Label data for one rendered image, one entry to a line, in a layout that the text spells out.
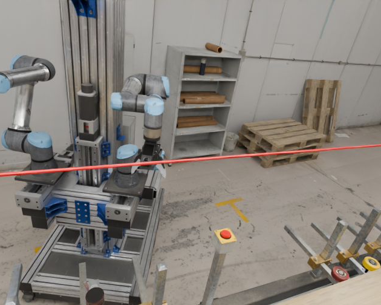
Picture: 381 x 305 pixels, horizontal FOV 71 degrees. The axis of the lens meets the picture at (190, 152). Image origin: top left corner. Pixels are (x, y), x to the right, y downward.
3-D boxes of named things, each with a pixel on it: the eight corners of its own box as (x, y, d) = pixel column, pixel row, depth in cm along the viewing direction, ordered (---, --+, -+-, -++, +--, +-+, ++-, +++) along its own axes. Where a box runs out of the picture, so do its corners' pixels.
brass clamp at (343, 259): (334, 256, 167) (338, 250, 164) (349, 252, 172) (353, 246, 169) (343, 264, 162) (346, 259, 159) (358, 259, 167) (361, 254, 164)
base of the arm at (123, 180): (117, 172, 168) (117, 159, 163) (141, 175, 169) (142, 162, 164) (110, 186, 155) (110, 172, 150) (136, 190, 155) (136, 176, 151)
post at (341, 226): (308, 278, 165) (339, 219, 142) (312, 276, 166) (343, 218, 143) (311, 283, 162) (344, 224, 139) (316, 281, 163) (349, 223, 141)
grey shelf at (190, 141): (157, 151, 411) (167, 45, 338) (207, 145, 453) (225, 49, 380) (169, 166, 378) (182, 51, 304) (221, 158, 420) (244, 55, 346)
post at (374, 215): (339, 264, 172) (374, 207, 150) (343, 263, 174) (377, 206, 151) (343, 269, 170) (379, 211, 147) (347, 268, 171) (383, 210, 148)
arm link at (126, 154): (118, 161, 161) (118, 141, 155) (140, 163, 163) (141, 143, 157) (114, 172, 151) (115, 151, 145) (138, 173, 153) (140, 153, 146)
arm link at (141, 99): (138, 91, 119) (136, 98, 109) (164, 94, 120) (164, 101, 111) (138, 108, 122) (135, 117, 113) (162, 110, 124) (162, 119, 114)
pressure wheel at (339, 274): (340, 283, 147) (349, 270, 142) (340, 295, 141) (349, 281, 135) (325, 276, 150) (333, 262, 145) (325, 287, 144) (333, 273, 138)
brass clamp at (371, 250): (362, 247, 176) (365, 242, 173) (375, 244, 181) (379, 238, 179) (371, 255, 171) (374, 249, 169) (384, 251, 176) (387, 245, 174)
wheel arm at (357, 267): (309, 226, 188) (311, 221, 186) (313, 225, 189) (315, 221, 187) (363, 280, 153) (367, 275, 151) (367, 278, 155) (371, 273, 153)
